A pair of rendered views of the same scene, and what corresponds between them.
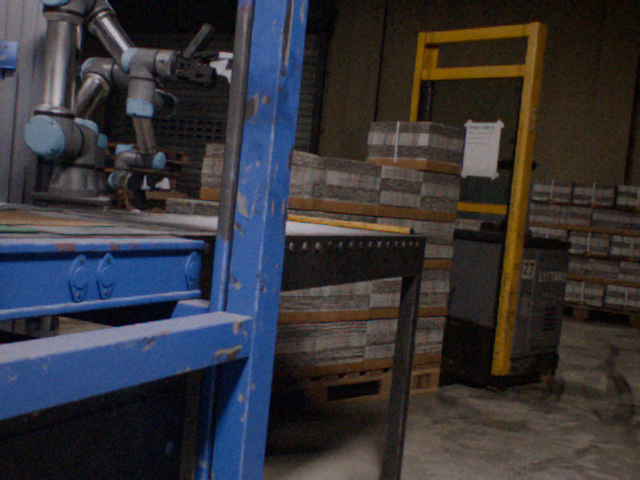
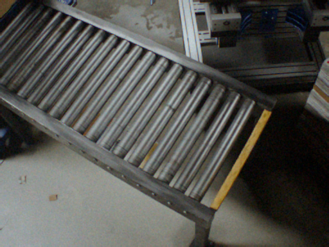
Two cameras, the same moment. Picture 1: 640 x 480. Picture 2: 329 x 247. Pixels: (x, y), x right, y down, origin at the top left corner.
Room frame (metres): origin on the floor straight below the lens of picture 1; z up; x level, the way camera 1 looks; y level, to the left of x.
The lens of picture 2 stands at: (2.56, -0.61, 2.18)
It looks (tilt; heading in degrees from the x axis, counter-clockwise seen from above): 64 degrees down; 106
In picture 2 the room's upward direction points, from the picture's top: 9 degrees counter-clockwise
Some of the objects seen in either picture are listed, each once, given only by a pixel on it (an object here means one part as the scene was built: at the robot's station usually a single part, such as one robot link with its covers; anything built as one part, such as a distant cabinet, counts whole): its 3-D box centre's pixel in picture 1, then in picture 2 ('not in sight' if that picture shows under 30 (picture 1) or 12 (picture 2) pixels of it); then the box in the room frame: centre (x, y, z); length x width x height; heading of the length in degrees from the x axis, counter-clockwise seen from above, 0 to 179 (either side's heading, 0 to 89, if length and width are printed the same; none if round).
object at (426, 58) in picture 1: (412, 192); not in sight; (4.62, -0.46, 0.97); 0.09 x 0.09 x 1.75; 46
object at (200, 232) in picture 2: (400, 381); (202, 235); (2.56, -0.28, 0.34); 0.06 x 0.06 x 0.68; 66
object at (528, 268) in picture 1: (488, 302); not in sight; (4.66, -0.96, 0.40); 0.69 x 0.55 x 0.80; 46
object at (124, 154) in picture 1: (127, 158); not in sight; (3.55, 0.87, 0.98); 0.11 x 0.08 x 0.11; 76
